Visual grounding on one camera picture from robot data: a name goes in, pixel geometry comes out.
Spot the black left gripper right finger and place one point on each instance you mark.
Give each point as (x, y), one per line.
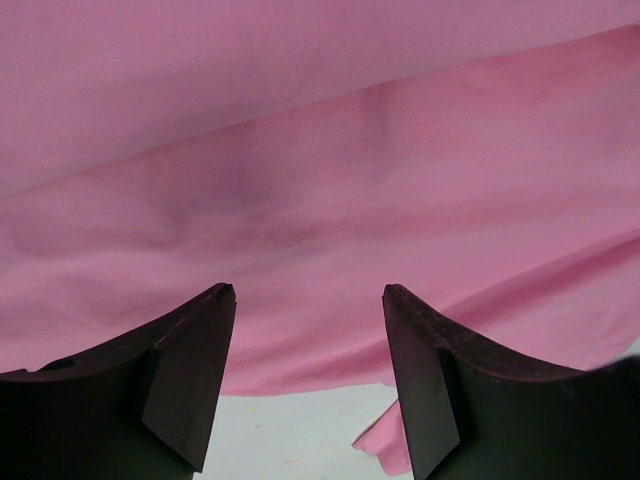
(475, 409)

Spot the light pink t-shirt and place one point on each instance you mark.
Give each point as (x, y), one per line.
(483, 154)

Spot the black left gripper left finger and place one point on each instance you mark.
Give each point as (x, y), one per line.
(139, 406)

